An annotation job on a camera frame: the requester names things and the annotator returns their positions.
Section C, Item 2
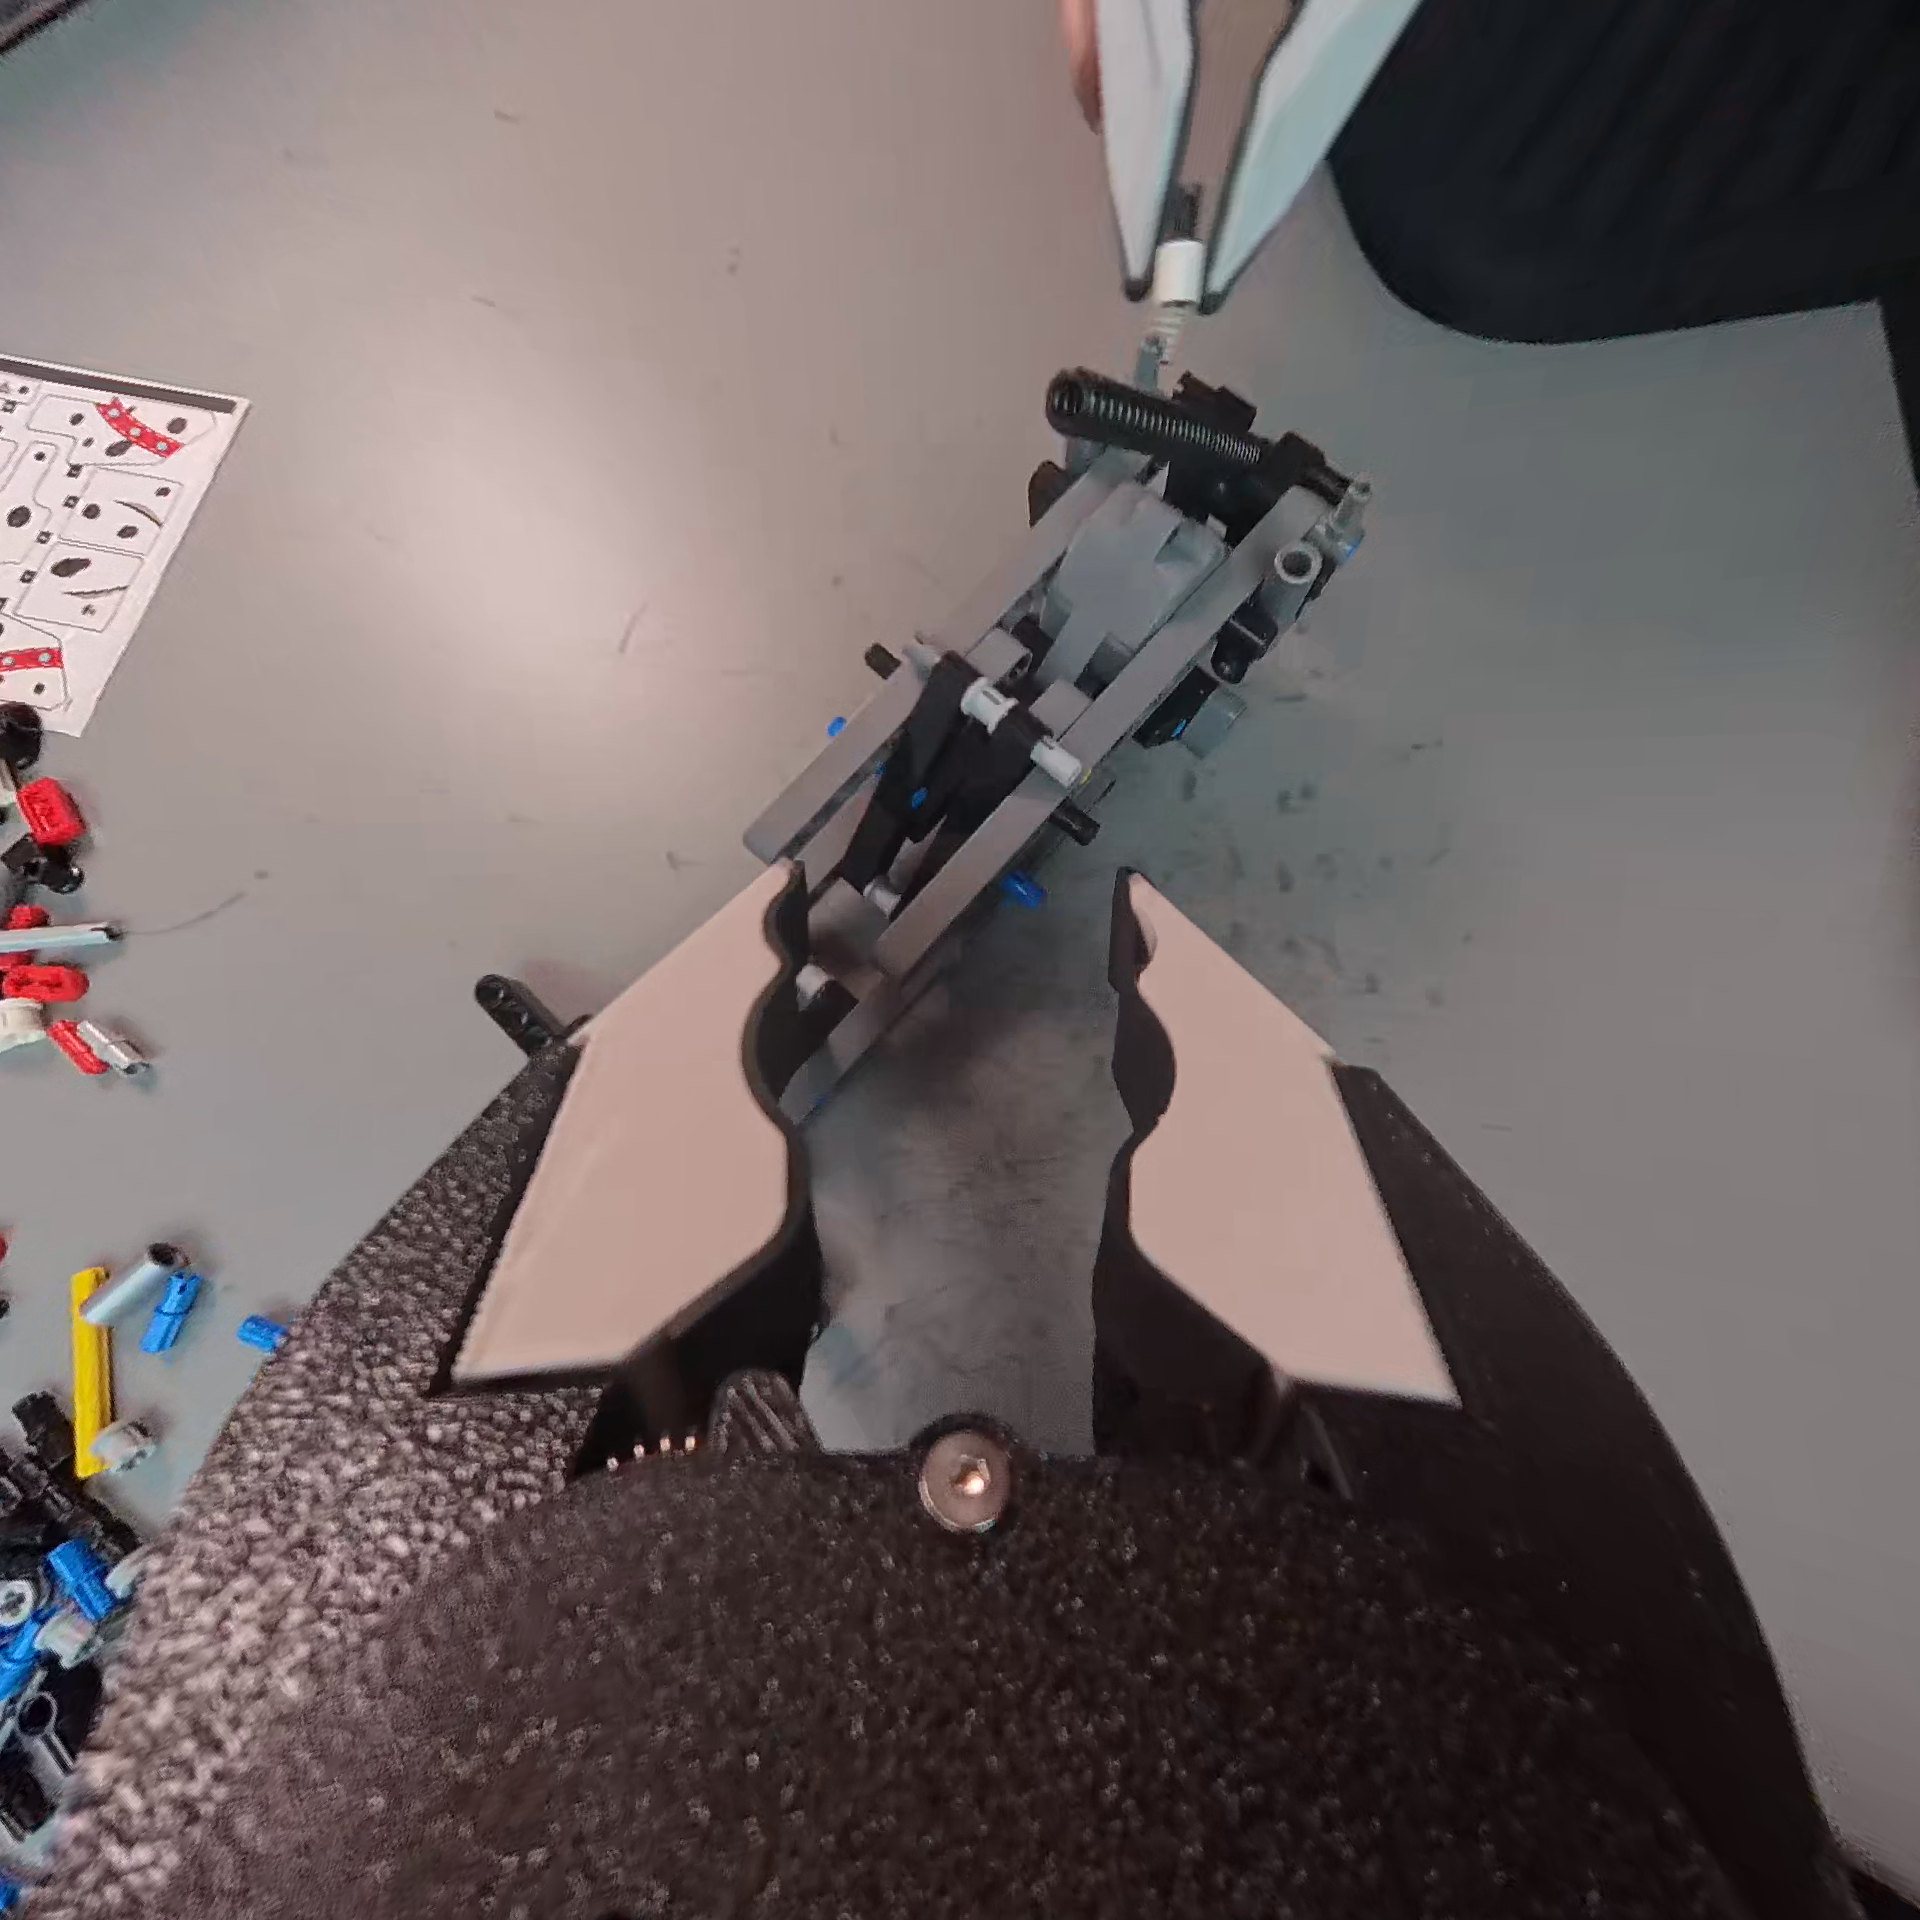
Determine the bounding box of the grey desk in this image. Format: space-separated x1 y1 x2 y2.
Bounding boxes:
0 0 1920 1920

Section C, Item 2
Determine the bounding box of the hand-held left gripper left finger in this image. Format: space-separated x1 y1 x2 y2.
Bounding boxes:
446 867 823 1383

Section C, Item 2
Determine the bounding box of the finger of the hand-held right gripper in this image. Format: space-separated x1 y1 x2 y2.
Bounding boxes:
1094 0 1204 300
1196 0 1420 310

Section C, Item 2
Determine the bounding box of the black chair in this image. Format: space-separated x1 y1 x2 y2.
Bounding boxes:
1326 0 1920 497

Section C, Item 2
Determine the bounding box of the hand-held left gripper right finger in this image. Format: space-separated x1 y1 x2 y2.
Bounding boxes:
1098 870 1463 1408

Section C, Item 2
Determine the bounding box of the pile of blue black pins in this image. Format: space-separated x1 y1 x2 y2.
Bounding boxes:
0 1238 293 1847

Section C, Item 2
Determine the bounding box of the black grey toy car chassis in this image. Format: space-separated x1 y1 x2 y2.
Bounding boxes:
473 333 1376 1129

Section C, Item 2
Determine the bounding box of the pile of red white pieces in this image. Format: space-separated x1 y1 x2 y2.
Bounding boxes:
0 696 158 1083

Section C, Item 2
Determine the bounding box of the person's right hand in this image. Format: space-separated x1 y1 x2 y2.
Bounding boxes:
1053 0 1109 134

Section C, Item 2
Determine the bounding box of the printed instruction sheet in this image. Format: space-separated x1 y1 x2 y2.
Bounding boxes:
0 352 251 737

